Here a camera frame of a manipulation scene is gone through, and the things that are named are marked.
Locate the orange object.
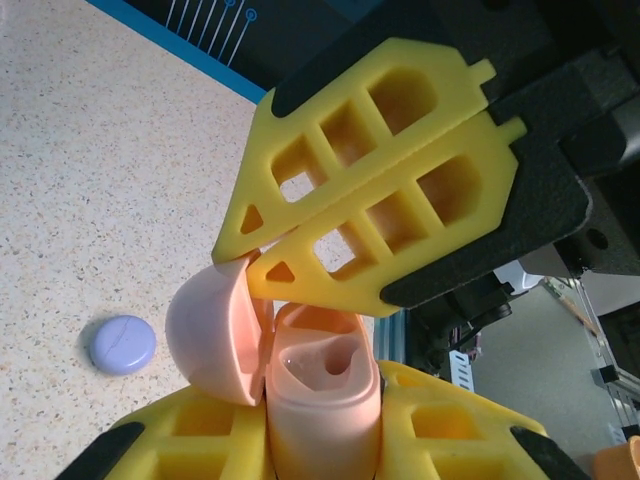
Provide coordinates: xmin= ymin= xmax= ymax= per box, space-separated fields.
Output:
xmin=593 ymin=435 xmax=640 ymax=480

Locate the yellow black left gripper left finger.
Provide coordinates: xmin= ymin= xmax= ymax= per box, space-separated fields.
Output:
xmin=58 ymin=384 xmax=275 ymax=480

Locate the pink earbud charging case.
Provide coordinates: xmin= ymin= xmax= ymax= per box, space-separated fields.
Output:
xmin=164 ymin=254 xmax=385 ymax=480

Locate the black metal frame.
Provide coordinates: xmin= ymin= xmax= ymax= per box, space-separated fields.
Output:
xmin=589 ymin=279 xmax=640 ymax=441

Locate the purple earbud charging case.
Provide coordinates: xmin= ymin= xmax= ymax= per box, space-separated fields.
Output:
xmin=89 ymin=314 xmax=157 ymax=377

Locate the white slotted cable duct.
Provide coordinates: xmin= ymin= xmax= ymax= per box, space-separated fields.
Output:
xmin=446 ymin=347 xmax=479 ymax=375

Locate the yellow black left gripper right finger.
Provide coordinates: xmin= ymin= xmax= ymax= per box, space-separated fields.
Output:
xmin=374 ymin=359 xmax=596 ymax=480

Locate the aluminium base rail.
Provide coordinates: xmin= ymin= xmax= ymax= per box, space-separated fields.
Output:
xmin=377 ymin=314 xmax=419 ymax=374

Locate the blue table edge strip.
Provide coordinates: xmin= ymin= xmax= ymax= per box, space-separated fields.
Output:
xmin=87 ymin=0 xmax=267 ymax=105

